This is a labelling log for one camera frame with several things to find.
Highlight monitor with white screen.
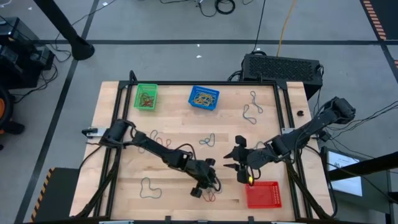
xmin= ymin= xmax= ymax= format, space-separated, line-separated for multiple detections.
xmin=322 ymin=146 xmax=364 ymax=198

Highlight green plastic basket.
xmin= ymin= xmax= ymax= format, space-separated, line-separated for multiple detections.
xmin=133 ymin=83 xmax=159 ymax=111

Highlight black mat hazard-striped edge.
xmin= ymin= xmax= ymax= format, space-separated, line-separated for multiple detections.
xmin=361 ymin=0 xmax=398 ymax=42
xmin=30 ymin=167 xmax=81 ymax=223

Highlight black equipment case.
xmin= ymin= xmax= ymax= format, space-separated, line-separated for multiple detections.
xmin=0 ymin=17 xmax=56 ymax=90

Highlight black floor cables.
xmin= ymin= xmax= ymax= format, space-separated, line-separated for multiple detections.
xmin=354 ymin=99 xmax=398 ymax=131

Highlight black aluminium table frame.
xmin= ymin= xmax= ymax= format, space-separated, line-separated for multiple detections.
xmin=93 ymin=70 xmax=335 ymax=224

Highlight red plastic basket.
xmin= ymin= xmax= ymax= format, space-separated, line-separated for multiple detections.
xmin=245 ymin=181 xmax=283 ymax=209

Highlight black hanging cable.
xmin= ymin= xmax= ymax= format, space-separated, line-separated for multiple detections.
xmin=251 ymin=0 xmax=267 ymax=53

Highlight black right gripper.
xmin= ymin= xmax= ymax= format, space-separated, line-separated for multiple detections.
xmin=223 ymin=135 xmax=276 ymax=185

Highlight black cable bundle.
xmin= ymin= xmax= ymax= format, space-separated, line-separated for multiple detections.
xmin=283 ymin=155 xmax=339 ymax=220
xmin=74 ymin=146 xmax=124 ymax=218

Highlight black perforated computer case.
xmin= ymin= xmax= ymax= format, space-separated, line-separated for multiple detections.
xmin=241 ymin=53 xmax=324 ymax=101

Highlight coiled black cable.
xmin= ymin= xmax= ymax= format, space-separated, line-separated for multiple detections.
xmin=215 ymin=0 xmax=236 ymax=16

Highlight blue plastic basket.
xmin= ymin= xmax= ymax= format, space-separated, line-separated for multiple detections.
xmin=188 ymin=85 xmax=221 ymax=111

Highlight black pole with round base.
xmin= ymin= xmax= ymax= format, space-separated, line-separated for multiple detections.
xmin=32 ymin=0 xmax=96 ymax=62

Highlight black slanted stand bar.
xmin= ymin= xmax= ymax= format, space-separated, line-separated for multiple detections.
xmin=328 ymin=151 xmax=398 ymax=182

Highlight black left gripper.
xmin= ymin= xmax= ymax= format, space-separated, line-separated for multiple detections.
xmin=189 ymin=157 xmax=222 ymax=199

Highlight orange black wheeled device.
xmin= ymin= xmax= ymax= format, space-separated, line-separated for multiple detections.
xmin=0 ymin=86 xmax=26 ymax=136

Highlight yellow hanging cable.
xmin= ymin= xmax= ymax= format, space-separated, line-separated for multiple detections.
xmin=275 ymin=0 xmax=299 ymax=57

